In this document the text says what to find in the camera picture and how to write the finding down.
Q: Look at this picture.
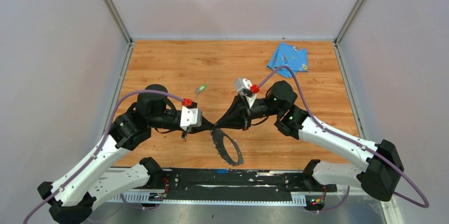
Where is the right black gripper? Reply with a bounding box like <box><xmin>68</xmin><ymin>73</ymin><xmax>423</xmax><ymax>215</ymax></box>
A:
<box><xmin>214</xmin><ymin>94</ymin><xmax>282</xmax><ymax>132</ymax></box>

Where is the key with blue tag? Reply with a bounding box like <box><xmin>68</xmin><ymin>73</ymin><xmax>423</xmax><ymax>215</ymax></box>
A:
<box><xmin>216</xmin><ymin>169</ymin><xmax>228</xmax><ymax>174</ymax></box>

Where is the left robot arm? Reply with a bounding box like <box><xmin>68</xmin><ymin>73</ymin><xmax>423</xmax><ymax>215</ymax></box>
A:
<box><xmin>38</xmin><ymin>84</ymin><xmax>214</xmax><ymax>223</ymax></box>

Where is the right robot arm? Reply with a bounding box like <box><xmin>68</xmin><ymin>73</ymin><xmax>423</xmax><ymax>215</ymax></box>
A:
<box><xmin>214</xmin><ymin>78</ymin><xmax>404</xmax><ymax>202</ymax></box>

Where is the key with green tag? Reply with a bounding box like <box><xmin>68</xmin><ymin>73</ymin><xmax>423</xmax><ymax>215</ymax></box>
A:
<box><xmin>194</xmin><ymin>84</ymin><xmax>206</xmax><ymax>98</ymax></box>

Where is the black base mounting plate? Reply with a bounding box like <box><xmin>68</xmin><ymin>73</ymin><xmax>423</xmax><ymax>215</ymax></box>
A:
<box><xmin>141</xmin><ymin>168</ymin><xmax>337</xmax><ymax>202</ymax></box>

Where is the folded blue cloth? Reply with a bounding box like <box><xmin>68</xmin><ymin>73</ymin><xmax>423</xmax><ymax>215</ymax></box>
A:
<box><xmin>267</xmin><ymin>42</ymin><xmax>309</xmax><ymax>74</ymax></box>

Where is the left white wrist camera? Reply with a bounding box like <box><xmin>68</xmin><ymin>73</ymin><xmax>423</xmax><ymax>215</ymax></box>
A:
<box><xmin>179</xmin><ymin>106</ymin><xmax>202</xmax><ymax>131</ymax></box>

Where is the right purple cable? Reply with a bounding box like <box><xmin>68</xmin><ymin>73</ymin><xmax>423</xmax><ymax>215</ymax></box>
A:
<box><xmin>250</xmin><ymin>65</ymin><xmax>430</xmax><ymax>209</ymax></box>

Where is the purple cable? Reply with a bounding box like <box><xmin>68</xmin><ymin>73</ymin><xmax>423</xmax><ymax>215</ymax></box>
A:
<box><xmin>250</xmin><ymin>65</ymin><xmax>430</xmax><ymax>209</ymax></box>
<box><xmin>22</xmin><ymin>89</ymin><xmax>194</xmax><ymax>224</ymax></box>

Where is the white slotted cable duct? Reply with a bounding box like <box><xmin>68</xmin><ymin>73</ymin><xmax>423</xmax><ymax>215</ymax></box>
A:
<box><xmin>86</xmin><ymin>192</ymin><xmax>307</xmax><ymax>206</ymax></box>

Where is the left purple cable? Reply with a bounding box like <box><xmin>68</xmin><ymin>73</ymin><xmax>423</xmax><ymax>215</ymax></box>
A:
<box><xmin>22</xmin><ymin>89</ymin><xmax>194</xmax><ymax>224</ymax></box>

